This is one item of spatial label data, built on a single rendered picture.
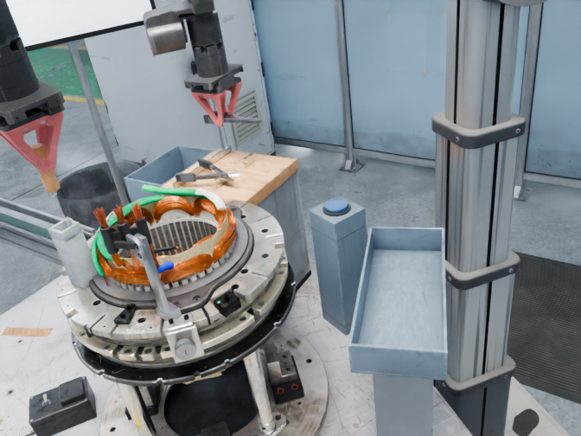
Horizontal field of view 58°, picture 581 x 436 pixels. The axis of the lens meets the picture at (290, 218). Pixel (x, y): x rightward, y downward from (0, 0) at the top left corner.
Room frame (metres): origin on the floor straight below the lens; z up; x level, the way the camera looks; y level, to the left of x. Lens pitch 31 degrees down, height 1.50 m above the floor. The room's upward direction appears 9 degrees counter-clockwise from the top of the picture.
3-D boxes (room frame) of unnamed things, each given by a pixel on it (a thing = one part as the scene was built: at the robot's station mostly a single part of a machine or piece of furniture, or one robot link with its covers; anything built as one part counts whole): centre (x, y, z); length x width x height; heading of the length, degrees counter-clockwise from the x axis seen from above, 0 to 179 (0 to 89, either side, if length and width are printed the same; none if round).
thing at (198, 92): (0.98, 0.10, 1.20); 0.07 x 0.07 x 0.09; 55
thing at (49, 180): (0.60, 0.28, 1.26); 0.02 x 0.02 x 0.06
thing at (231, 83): (0.98, 0.10, 1.20); 0.07 x 0.07 x 0.09; 55
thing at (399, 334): (0.53, -0.13, 0.92); 0.25 x 0.11 x 0.28; 162
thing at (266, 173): (0.93, 0.11, 1.05); 0.20 x 0.19 x 0.02; 54
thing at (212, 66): (0.98, 0.10, 1.27); 0.10 x 0.07 x 0.07; 145
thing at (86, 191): (2.16, 0.82, 0.39); 0.39 x 0.39 x 0.35
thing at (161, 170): (1.02, 0.23, 0.92); 0.17 x 0.11 x 0.28; 144
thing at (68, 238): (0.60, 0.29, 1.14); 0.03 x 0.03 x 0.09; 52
